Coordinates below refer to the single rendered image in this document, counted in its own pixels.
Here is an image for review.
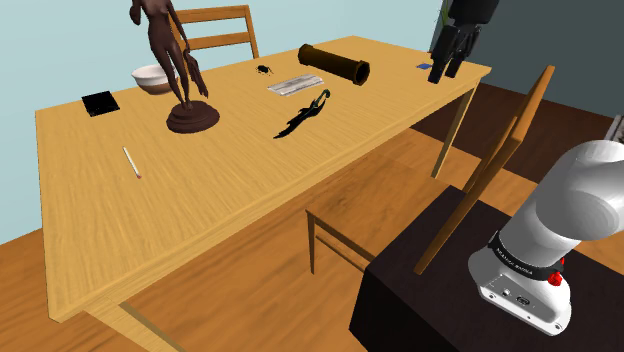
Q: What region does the dark brown figure statue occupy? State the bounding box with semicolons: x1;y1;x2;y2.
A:
128;0;221;135

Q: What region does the white and brown bowl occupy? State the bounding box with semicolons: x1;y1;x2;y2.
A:
130;64;181;96

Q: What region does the dark brown tube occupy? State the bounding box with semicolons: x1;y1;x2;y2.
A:
297;43;372;87

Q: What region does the grey folded newspaper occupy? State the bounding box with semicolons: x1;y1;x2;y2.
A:
266;73;325;98

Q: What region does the black dagger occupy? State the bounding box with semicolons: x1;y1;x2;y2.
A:
272;88;332;141

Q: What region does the dark robot stand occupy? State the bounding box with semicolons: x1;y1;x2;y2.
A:
348;185;624;352

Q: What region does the black flat square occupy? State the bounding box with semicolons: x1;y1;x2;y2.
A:
80;89;122;118

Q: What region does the wooden chair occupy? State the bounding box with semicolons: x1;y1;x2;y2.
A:
172;4;261;61
305;64;556;277

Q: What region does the white pen with red tip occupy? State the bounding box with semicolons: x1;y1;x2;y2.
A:
121;146;143;180

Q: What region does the light wooden table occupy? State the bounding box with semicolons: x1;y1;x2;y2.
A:
34;34;493;352

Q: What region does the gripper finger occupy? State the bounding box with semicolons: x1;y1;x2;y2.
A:
443;25;484;80
427;24;462;86

